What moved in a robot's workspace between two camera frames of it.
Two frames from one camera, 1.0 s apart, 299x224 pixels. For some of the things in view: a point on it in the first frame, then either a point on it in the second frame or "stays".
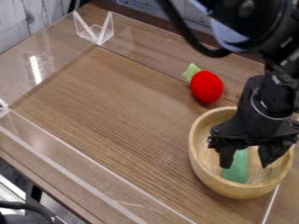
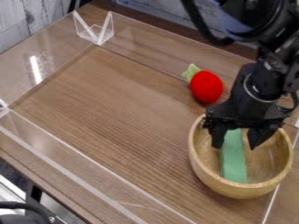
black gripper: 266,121 → 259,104
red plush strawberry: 206,84 stays
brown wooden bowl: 266,180 stays
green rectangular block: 238,171 stays
